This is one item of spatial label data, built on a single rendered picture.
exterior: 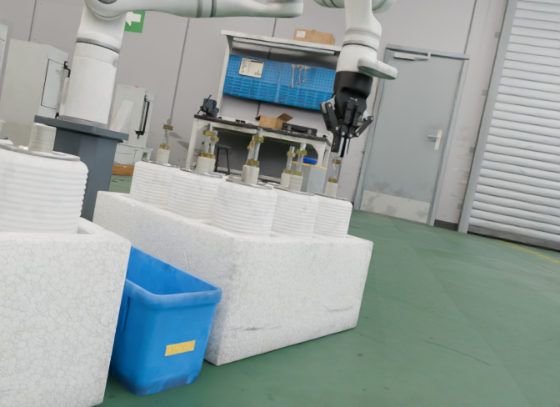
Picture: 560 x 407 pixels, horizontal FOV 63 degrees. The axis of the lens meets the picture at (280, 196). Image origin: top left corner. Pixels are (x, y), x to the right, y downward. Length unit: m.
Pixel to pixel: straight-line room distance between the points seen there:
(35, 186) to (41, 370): 0.17
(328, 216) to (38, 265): 0.54
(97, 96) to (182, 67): 5.50
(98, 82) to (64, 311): 0.68
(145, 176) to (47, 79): 2.58
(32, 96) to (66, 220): 2.94
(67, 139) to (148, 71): 5.72
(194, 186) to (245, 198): 0.12
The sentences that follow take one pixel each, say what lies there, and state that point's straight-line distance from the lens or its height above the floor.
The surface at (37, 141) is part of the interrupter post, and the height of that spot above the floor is 0.26.
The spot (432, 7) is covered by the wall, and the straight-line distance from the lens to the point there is 6.31.
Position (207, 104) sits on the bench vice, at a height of 0.89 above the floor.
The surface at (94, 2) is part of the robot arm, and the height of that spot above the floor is 0.56.
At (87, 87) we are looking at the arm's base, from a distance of 1.08.
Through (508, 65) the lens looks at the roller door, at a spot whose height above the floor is 2.04.
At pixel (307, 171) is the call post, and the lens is 1.12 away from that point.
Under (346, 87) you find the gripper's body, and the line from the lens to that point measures 0.90.
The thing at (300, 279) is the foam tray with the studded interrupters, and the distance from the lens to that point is 0.75.
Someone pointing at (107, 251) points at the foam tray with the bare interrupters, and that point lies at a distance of 0.49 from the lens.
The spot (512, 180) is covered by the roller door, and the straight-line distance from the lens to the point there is 6.03.
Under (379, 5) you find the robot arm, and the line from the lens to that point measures 0.97.
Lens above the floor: 0.28
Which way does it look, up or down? 3 degrees down
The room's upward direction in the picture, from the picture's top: 11 degrees clockwise
